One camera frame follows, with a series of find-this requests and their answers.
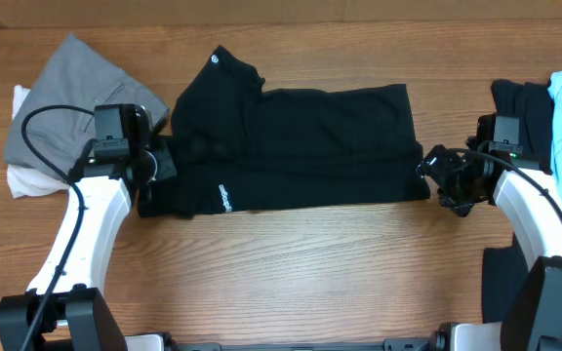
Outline grey folded trousers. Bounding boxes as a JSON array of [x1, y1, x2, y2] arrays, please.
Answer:
[[4, 34, 169, 180]]

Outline white folded cloth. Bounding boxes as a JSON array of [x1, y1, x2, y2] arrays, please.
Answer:
[[7, 85, 69, 199]]

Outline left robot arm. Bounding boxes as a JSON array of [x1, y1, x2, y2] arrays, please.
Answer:
[[0, 104, 175, 351]]

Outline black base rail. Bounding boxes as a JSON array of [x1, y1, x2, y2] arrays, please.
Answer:
[[124, 332, 438, 351]]

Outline black t-shirt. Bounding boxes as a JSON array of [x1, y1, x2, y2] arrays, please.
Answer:
[[139, 47, 430, 218]]

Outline black garment in pile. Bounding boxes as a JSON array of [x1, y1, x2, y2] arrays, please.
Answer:
[[480, 78, 555, 324]]

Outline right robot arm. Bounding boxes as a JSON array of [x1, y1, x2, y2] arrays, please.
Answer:
[[417, 114, 562, 350]]

